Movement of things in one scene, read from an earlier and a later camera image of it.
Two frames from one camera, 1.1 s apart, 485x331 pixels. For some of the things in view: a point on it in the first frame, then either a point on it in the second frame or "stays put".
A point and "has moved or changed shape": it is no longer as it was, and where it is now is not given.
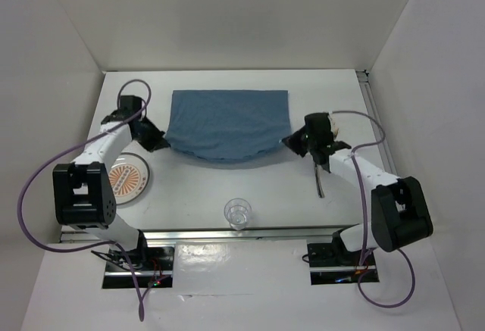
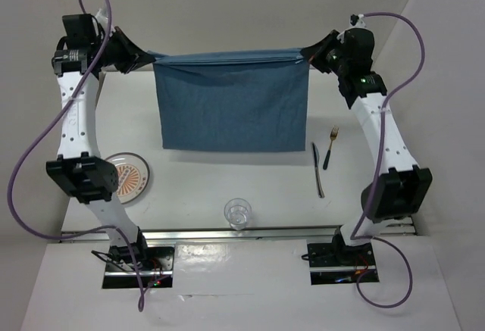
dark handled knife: x=320 y=183 stays put
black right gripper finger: x=301 y=148 → x=322 y=67
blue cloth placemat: x=228 y=124 has moved or changed shape
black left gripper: x=156 y=141 → x=131 y=61
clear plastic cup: x=237 y=212 stays put
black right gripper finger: x=298 y=141 → x=317 y=52
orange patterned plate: x=129 y=178 stays put
